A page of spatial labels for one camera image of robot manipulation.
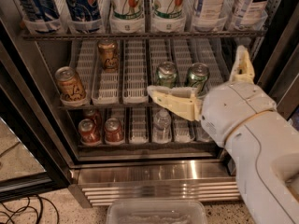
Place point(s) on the front gold soda can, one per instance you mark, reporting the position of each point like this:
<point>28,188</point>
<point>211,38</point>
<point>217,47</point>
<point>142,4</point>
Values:
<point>70,84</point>

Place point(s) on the front right red can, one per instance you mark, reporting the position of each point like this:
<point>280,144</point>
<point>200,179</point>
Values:
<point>113,130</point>

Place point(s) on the middle wire shelf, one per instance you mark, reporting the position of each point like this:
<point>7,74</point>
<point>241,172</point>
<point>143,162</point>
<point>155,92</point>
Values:
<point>68,107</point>

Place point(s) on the right blue Pepsi can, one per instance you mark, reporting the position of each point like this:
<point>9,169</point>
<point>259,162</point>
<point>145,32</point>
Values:
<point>83,10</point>

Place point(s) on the gold soda can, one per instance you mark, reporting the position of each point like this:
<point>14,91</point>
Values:
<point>70,84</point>
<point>109,55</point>

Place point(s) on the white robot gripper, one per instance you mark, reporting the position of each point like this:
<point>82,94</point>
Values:
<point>233,109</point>

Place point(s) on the right white tea can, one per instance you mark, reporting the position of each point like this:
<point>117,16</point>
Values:
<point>247,12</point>

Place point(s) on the stainless steel fridge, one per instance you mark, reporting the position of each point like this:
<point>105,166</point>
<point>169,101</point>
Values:
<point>188,166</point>

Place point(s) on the top wire shelf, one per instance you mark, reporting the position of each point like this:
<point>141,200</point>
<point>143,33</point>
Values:
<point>141,36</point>

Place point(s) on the middle clear water bottle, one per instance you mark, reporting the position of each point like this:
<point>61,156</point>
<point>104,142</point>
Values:
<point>161,127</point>

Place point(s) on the wire shelf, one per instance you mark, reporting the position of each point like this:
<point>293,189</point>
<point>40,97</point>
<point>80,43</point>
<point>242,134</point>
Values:
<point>68,107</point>
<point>141,36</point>

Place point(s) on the clear plastic bin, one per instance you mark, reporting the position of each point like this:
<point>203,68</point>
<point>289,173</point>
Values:
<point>156,211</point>

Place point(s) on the left white tea can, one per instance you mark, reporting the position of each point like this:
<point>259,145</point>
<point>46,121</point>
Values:
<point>207,9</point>

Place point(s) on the rear red can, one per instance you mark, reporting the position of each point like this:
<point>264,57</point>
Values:
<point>93,114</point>

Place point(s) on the right green soda can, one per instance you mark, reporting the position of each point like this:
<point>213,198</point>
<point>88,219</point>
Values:
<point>197,76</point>

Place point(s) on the front left red can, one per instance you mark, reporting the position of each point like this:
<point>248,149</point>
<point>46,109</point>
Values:
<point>88,131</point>

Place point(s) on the white tea can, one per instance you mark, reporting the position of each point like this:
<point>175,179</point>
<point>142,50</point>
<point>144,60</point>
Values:
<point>247,12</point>
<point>207,9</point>

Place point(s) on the right glass fridge door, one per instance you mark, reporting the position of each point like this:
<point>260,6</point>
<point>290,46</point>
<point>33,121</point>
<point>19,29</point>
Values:
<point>280,78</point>

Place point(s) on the left green soda can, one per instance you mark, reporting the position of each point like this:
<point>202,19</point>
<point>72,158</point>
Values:
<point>166,74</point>

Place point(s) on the rear gold soda can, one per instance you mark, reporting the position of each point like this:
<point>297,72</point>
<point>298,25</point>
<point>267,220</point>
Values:
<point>109,55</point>

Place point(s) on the blue pepsi can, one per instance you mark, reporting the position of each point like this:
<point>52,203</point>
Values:
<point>83,10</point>
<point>40,10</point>

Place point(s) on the green soda can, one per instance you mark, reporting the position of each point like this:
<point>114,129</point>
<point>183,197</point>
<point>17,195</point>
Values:
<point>166,74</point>
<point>197,76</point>

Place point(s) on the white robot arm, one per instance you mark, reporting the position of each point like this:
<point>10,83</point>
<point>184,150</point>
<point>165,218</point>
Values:
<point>265,150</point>

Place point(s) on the red can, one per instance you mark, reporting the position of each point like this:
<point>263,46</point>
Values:
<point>113,130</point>
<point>88,131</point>
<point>93,114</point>

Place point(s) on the left blue Pepsi can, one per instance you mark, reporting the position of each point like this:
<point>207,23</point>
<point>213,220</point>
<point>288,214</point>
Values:
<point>40,10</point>

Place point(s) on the open left fridge door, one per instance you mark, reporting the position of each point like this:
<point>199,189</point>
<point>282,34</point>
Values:
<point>20,109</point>

